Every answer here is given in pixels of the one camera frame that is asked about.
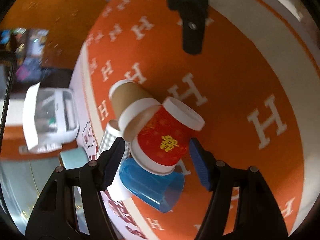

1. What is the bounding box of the brown wooden sideboard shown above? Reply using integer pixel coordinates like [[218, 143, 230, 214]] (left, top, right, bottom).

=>
[[1, 0, 106, 69]]

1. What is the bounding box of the orange H-pattern tablecloth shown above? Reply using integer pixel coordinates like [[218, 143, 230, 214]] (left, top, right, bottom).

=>
[[71, 0, 319, 238]]

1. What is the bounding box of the red paper cup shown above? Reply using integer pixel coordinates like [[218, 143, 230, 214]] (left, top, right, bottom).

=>
[[130, 97, 205, 176]]

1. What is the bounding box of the white countertop appliance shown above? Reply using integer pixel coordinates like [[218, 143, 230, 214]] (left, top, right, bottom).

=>
[[26, 87, 79, 154]]

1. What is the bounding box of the grey checked paper cup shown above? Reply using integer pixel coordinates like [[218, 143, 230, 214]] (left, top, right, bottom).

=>
[[97, 119, 130, 166]]

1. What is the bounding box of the white cloth on appliance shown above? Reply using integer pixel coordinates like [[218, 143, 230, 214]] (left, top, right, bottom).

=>
[[22, 82, 40, 151]]

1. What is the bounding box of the brown sleeve paper cup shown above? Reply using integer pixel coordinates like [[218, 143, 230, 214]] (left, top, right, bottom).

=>
[[108, 79, 161, 142]]

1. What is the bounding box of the blue translucent plastic cup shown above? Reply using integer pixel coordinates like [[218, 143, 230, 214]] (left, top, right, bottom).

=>
[[119, 158, 185, 213]]

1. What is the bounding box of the teal cylindrical canister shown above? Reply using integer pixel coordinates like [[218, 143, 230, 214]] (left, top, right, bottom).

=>
[[59, 147, 88, 170]]

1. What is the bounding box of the plain white paper cup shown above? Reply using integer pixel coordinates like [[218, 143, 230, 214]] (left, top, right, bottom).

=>
[[107, 171, 133, 201]]

